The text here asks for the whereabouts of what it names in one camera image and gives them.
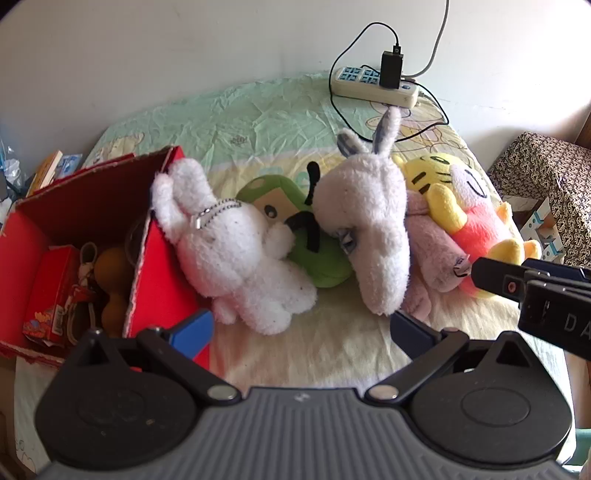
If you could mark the large white plush rabbit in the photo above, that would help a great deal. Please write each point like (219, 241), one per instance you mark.
(369, 207)

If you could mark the red packet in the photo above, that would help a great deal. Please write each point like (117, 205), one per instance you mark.
(51, 295)

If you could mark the white power strip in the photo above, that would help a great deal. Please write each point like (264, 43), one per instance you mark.
(355, 87)

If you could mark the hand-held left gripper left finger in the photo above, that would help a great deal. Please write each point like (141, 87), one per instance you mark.
(191, 330)

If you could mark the small white plush rabbit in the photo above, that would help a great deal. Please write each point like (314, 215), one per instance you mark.
(231, 249)

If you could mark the green plush frog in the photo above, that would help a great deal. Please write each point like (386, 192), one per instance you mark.
(323, 265)

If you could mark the green cartoon bed sheet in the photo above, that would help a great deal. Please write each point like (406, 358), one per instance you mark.
(258, 115)

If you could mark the clear plastic bag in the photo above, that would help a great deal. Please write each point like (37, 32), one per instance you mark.
(8, 161)

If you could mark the white blue printed box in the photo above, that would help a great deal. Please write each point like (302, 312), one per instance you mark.
(542, 228)

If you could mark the pink plush bear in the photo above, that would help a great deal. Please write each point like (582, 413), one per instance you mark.
(429, 249)

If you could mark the patterned fabric stool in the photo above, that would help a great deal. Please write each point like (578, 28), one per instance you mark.
(545, 161)

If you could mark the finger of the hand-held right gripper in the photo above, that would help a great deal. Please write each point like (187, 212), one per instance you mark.
(535, 264)
(496, 277)

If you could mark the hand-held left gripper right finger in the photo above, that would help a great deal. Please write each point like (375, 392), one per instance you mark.
(408, 332)

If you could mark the black charger adapter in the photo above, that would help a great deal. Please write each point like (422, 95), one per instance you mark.
(391, 69)

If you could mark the yellow book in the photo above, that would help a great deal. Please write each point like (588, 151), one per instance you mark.
(44, 173)

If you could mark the yellow plush tiger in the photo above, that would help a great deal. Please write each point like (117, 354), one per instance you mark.
(466, 212)

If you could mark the red cardboard box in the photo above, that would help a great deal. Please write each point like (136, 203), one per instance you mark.
(101, 198)

